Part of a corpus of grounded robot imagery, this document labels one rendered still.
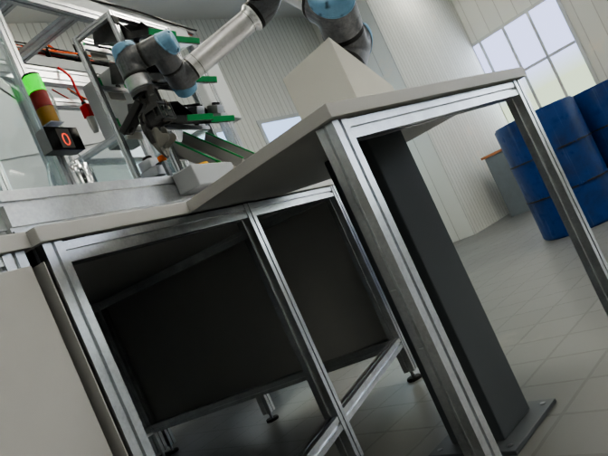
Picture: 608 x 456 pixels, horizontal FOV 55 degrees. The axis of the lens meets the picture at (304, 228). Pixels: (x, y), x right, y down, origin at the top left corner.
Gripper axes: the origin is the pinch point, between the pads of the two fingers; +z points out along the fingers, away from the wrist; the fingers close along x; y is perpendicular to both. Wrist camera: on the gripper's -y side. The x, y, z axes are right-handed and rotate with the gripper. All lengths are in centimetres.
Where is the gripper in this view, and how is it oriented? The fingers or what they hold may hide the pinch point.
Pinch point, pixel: (164, 154)
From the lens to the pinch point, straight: 183.3
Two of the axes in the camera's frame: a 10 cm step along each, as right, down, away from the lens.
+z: 4.2, 9.1, -0.4
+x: 3.8, -1.3, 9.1
